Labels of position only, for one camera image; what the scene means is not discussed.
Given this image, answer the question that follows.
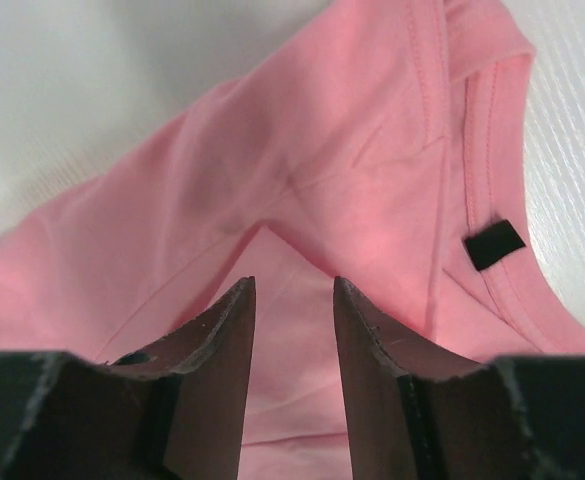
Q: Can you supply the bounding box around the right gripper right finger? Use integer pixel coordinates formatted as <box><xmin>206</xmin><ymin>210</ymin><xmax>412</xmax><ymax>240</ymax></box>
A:
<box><xmin>333</xmin><ymin>278</ymin><xmax>585</xmax><ymax>479</ymax></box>

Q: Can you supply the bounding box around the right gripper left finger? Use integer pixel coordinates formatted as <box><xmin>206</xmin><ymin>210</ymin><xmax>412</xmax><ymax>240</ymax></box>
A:
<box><xmin>0</xmin><ymin>277</ymin><xmax>256</xmax><ymax>479</ymax></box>

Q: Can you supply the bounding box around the pink t shirt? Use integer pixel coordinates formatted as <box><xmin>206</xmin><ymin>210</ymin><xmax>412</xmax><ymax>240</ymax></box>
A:
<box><xmin>0</xmin><ymin>1</ymin><xmax>585</xmax><ymax>479</ymax></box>

